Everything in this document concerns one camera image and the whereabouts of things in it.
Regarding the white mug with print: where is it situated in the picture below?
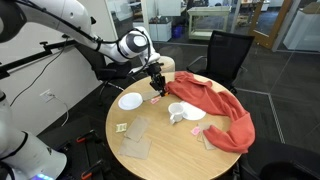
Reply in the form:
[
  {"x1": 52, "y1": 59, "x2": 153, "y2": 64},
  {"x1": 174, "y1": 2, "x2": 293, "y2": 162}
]
[{"x1": 167, "y1": 101, "x2": 186, "y2": 125}]

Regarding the large white plate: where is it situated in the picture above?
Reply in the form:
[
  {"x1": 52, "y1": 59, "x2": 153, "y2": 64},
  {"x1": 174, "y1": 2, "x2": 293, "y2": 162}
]
[{"x1": 117, "y1": 92, "x2": 144, "y2": 112}]

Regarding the white low cabinet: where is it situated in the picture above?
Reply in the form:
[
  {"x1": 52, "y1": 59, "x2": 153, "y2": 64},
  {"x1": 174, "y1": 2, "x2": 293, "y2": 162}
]
[{"x1": 148, "y1": 18, "x2": 173, "y2": 43}]

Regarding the beige round stool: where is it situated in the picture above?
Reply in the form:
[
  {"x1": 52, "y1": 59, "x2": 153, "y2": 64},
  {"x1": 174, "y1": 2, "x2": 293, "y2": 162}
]
[{"x1": 158, "y1": 55, "x2": 177, "y2": 74}]

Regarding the brown paper napkin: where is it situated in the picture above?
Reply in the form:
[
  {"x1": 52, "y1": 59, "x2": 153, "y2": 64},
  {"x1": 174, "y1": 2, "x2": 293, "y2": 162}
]
[
  {"x1": 116, "y1": 135, "x2": 153, "y2": 160},
  {"x1": 123, "y1": 115, "x2": 150, "y2": 143},
  {"x1": 196, "y1": 121, "x2": 218, "y2": 151}
]

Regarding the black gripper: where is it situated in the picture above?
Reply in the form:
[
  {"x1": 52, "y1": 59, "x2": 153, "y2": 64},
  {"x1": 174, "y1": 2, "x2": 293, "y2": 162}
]
[{"x1": 146, "y1": 62, "x2": 168, "y2": 98}]

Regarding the pale green side table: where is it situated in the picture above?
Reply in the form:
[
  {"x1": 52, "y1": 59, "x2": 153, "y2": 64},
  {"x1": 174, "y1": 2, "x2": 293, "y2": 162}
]
[{"x1": 186, "y1": 5, "x2": 233, "y2": 42}]

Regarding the black mounting pole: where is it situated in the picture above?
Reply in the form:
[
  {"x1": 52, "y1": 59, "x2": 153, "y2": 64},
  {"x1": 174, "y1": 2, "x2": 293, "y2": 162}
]
[{"x1": 0, "y1": 39, "x2": 79, "y2": 80}]

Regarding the small white plate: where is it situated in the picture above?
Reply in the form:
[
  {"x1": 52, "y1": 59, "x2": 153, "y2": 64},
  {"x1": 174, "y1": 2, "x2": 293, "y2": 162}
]
[{"x1": 179, "y1": 100, "x2": 207, "y2": 122}]

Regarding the black and orange clamp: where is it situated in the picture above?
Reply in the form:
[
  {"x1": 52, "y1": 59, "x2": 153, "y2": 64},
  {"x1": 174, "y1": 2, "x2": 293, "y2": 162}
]
[
  {"x1": 75, "y1": 129, "x2": 101, "y2": 144},
  {"x1": 80, "y1": 159, "x2": 108, "y2": 180}
]

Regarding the white counter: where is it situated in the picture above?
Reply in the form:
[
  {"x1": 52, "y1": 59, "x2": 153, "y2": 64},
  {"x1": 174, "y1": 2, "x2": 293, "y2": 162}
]
[{"x1": 282, "y1": 1, "x2": 320, "y2": 53}]

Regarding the black mesh office chair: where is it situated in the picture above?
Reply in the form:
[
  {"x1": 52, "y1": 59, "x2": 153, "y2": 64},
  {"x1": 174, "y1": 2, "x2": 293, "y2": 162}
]
[
  {"x1": 185, "y1": 29, "x2": 256, "y2": 94},
  {"x1": 238, "y1": 136, "x2": 320, "y2": 180},
  {"x1": 74, "y1": 43, "x2": 134, "y2": 108}
]

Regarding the white wall outlet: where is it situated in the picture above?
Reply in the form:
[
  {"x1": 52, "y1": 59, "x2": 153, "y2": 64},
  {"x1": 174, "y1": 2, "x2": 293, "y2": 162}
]
[{"x1": 39, "y1": 88, "x2": 56, "y2": 104}]

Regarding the grey napkin left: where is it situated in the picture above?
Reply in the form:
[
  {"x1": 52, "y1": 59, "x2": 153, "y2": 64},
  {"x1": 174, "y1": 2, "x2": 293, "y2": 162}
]
[{"x1": 140, "y1": 89, "x2": 162, "y2": 102}]

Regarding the blue bin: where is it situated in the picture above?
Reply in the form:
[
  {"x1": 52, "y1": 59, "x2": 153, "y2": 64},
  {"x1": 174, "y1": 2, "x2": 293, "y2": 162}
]
[{"x1": 171, "y1": 25, "x2": 184, "y2": 39}]

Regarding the black robot cart platform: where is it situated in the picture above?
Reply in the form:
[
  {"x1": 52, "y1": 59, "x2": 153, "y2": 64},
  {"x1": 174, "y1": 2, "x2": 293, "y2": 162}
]
[{"x1": 36, "y1": 114, "x2": 113, "y2": 180}]

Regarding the red cloth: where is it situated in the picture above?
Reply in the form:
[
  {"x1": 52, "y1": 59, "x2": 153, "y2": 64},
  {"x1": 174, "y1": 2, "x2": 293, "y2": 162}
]
[{"x1": 164, "y1": 70, "x2": 257, "y2": 154}]

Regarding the wooden door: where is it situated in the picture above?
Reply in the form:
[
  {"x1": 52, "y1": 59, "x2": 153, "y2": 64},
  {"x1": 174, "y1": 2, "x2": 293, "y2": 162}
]
[{"x1": 248, "y1": 0, "x2": 294, "y2": 50}]

